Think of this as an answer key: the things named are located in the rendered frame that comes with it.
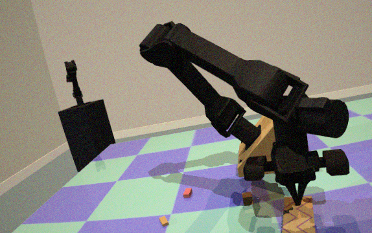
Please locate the small red block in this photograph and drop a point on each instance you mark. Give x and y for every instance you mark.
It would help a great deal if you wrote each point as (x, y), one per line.
(187, 192)

